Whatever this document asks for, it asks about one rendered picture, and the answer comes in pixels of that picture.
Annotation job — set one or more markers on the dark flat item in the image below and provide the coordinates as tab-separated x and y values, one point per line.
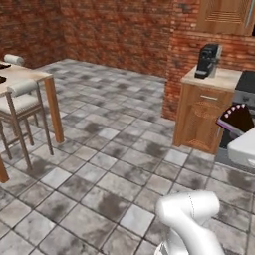
2	79

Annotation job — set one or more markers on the chocolate cake with pink dots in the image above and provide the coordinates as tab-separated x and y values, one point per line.
239	119

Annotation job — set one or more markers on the wooden drawer front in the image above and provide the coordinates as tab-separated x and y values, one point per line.
212	94

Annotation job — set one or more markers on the wooden cabinet door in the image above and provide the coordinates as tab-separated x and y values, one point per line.
202	127

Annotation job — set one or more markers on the wooden base cabinet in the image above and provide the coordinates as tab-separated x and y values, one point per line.
199	126

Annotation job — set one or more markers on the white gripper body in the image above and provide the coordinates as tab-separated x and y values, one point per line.
244	149

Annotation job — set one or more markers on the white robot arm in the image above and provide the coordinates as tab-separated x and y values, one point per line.
189	219

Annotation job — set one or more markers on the grey oven with hob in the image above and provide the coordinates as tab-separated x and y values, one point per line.
246	88

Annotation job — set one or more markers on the dark tray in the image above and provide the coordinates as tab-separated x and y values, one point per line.
4	66

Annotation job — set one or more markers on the wooden dining table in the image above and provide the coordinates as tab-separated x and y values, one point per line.
36	77

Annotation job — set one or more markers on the black coffee machine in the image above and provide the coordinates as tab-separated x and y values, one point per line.
207	61

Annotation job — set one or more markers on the wooden wall cabinet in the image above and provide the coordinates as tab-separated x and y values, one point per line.
225	16

